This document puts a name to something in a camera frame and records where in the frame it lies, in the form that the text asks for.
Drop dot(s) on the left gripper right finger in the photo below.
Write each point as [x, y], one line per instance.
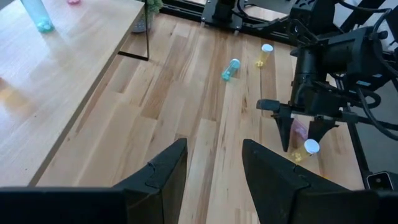
[273, 186]

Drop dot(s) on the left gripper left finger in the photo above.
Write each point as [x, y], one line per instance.
[161, 186]

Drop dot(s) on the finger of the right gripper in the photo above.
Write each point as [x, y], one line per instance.
[284, 130]
[321, 127]

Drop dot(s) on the yellow medicine bottle white cap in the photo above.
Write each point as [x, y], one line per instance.
[264, 56]
[306, 151]

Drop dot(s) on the teal medicine bottle white cap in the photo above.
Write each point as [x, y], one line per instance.
[230, 69]
[37, 15]

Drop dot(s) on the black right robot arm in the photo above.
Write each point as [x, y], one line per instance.
[351, 53]

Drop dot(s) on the green plant in grey pot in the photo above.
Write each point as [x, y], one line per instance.
[146, 18]

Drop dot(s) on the small black camera box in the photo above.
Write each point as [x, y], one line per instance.
[377, 181]

